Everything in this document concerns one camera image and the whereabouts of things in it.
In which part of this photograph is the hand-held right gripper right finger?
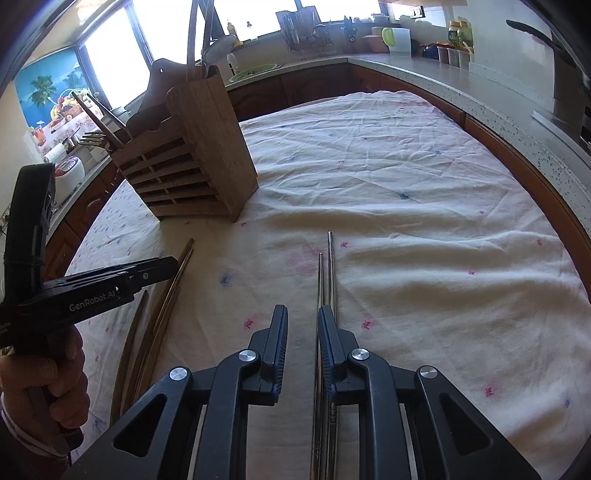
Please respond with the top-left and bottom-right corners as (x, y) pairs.
(317, 305), (542, 480)

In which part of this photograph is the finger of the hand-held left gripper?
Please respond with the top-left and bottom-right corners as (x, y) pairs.
(68, 257), (179, 278)
(124, 262), (180, 297)

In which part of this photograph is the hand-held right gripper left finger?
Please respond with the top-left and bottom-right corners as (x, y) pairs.
(69, 304), (290, 480)

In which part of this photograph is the wooden chopstick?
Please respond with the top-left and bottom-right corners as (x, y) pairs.
(126, 258), (195, 407)
(134, 237), (195, 398)

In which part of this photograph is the wooden utensil holder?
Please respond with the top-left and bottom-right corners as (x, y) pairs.
(111, 58), (259, 223)

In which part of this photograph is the metal spoon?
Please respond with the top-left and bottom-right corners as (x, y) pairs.
(201, 34), (241, 77)

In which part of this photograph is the person's left forearm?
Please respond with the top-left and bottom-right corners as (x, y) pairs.
(0, 392), (75, 480)

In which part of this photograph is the person's left hand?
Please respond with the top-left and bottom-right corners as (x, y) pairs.
(0, 325), (88, 446)

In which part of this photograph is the white rice cooker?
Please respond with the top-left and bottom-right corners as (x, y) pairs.
(54, 156), (86, 179)

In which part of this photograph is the white floral tablecloth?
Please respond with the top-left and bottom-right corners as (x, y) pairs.
(65, 90), (591, 480)

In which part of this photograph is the kitchen window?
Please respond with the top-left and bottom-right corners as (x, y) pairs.
(78, 0), (394, 112)

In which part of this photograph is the green basin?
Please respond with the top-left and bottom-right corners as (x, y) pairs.
(229, 63), (278, 79)

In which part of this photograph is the dish rack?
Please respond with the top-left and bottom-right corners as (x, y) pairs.
(276, 6), (334, 59)

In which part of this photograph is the pink container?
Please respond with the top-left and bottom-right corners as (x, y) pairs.
(364, 27), (389, 53)

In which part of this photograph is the green lidded container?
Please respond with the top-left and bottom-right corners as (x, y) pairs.
(382, 26), (413, 56)

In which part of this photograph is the row of seasoning jars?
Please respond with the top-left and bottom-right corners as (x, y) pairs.
(436, 43), (472, 70)

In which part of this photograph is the yellow oil bottle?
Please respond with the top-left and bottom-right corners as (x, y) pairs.
(447, 20), (474, 47)

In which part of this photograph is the black wok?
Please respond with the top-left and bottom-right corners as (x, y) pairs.
(505, 0), (591, 139)

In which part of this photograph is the tropical fruit wall poster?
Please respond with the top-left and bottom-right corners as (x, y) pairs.
(14, 46), (94, 154)

